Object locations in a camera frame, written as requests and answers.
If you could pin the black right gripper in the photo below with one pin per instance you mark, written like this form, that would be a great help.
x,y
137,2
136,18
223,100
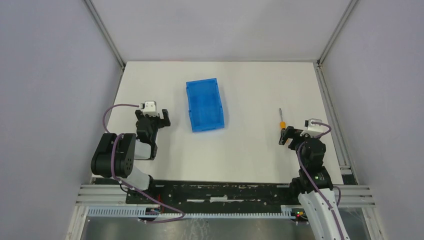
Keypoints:
x,y
294,133

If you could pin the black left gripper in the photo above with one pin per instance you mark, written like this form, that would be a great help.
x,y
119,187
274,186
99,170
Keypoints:
x,y
154,120

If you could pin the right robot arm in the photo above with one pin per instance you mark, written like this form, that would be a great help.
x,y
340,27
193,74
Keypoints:
x,y
313,188

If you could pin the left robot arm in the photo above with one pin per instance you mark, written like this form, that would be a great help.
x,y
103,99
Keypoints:
x,y
114,157

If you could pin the blue plastic bin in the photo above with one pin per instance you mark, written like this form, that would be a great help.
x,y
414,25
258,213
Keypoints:
x,y
205,107

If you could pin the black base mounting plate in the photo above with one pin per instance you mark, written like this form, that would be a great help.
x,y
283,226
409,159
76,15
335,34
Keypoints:
x,y
210,197

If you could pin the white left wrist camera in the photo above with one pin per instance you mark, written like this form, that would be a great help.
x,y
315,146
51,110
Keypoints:
x,y
149,109

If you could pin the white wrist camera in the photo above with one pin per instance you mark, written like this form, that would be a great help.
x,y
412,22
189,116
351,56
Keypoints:
x,y
149,109
313,128

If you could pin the orange handled screwdriver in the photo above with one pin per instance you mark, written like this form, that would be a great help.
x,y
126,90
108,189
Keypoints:
x,y
282,123

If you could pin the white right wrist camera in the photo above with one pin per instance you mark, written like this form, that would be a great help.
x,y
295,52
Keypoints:
x,y
313,128

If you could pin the white slotted cable duct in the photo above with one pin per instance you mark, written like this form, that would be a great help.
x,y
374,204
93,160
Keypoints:
x,y
144,212

